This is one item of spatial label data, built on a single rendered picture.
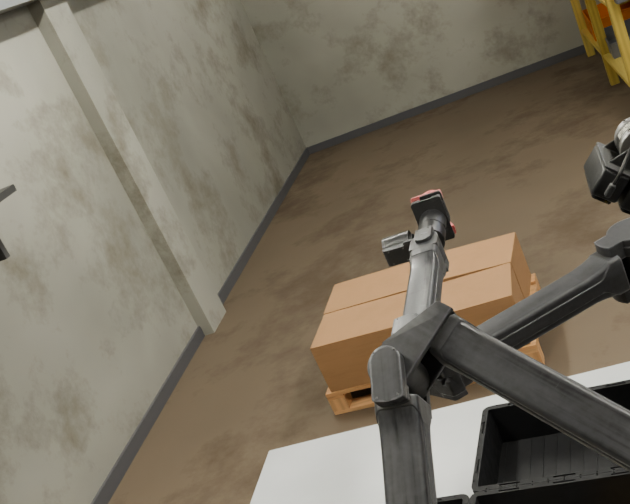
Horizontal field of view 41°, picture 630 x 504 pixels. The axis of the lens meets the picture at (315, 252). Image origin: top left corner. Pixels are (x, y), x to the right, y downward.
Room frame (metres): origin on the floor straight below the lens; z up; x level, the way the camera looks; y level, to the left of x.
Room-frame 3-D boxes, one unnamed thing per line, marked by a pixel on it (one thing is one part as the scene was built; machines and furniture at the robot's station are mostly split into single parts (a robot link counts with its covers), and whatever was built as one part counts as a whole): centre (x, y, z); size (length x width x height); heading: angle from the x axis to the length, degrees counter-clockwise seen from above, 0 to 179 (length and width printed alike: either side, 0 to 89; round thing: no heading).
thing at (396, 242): (1.59, -0.18, 1.45); 0.12 x 0.11 x 0.09; 161
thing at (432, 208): (1.67, -0.25, 1.46); 0.07 x 0.07 x 0.10; 71
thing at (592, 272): (1.17, -0.27, 1.45); 0.45 x 0.14 x 0.10; 100
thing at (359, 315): (3.81, -0.37, 0.19); 1.11 x 0.80 x 0.38; 74
